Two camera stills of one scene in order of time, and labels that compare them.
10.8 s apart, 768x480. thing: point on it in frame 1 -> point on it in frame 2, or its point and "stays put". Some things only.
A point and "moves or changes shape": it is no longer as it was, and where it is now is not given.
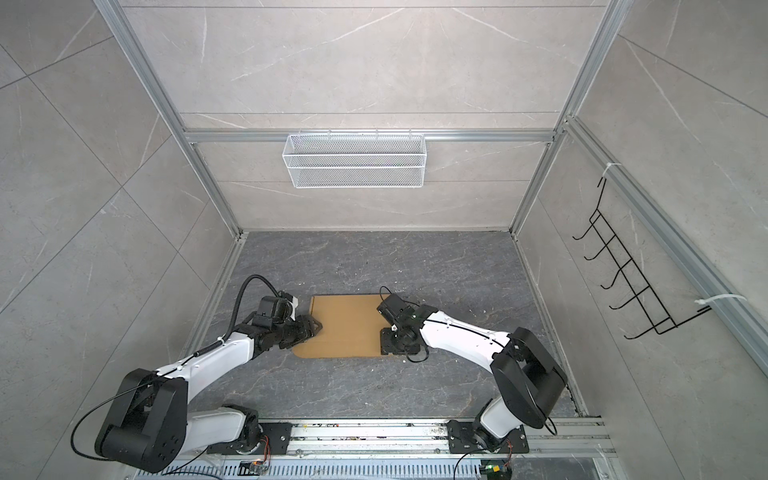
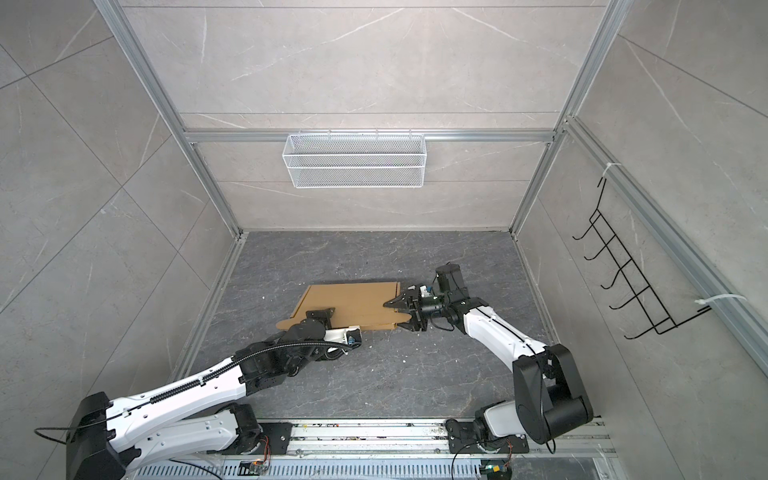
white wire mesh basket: (354, 161) stays put
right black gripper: (387, 344) -> (418, 312)
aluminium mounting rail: (547, 438) stays put
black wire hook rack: (658, 319) stays put
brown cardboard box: (351, 327) moves or changes shape
